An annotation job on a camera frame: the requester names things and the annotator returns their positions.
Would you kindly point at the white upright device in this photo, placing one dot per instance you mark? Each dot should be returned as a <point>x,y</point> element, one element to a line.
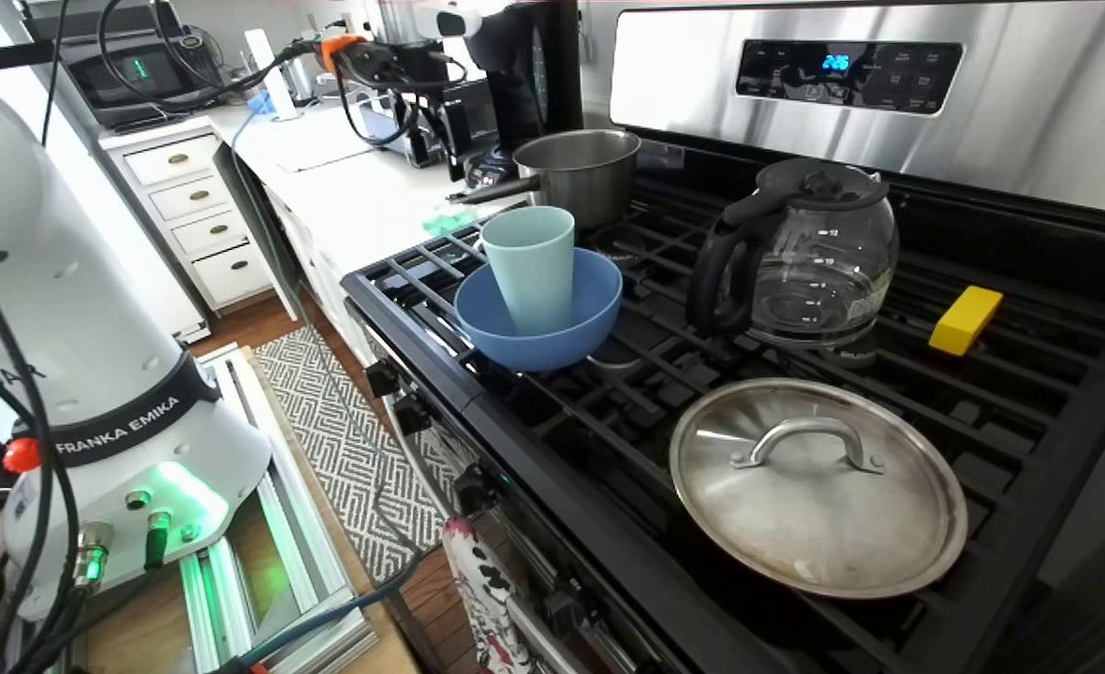
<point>268,77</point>

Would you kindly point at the steel pot lid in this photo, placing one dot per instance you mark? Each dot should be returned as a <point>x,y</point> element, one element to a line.
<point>815,515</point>

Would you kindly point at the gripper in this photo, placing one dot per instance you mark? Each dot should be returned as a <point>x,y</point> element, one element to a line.
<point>419,67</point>

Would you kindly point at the teal sponge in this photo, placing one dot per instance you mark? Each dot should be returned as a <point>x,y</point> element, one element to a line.
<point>448,222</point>

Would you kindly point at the stainless steel gas stove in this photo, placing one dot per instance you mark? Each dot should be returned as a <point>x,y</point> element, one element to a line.
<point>1030,112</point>

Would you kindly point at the black microwave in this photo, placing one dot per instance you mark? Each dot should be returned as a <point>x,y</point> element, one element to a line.
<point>140,70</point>

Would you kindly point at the black coffee maker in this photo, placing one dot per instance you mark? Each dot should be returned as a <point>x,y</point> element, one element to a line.
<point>534,75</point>

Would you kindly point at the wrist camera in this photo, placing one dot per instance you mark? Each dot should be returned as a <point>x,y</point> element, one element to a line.
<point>358,58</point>

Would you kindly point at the yellow block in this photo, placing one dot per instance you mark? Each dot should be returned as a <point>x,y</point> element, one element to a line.
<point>965,320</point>

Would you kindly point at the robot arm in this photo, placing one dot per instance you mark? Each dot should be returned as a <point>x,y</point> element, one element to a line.
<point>75,309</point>

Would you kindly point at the patterned grey rug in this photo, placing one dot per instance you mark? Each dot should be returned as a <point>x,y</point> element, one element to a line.
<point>356,449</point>

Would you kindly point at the floral dish towel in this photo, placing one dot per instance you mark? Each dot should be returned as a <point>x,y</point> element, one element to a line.
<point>478,590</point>

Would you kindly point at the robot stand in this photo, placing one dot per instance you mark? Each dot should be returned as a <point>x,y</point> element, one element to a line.
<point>234,599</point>

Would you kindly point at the white drawer cabinet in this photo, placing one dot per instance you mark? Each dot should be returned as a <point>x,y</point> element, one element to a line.
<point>198,220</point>

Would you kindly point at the light blue plastic cup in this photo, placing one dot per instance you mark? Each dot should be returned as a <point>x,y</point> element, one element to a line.
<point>534,271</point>

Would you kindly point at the stove knob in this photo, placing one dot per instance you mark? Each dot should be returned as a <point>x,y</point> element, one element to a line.
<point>412,413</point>
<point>382,378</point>
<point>567,608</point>
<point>475,490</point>

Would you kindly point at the blue plastic bowl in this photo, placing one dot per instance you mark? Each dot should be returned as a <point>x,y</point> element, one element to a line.
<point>590,323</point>

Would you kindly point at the glass coffee carafe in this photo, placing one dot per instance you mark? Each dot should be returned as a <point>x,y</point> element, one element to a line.
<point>824,262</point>

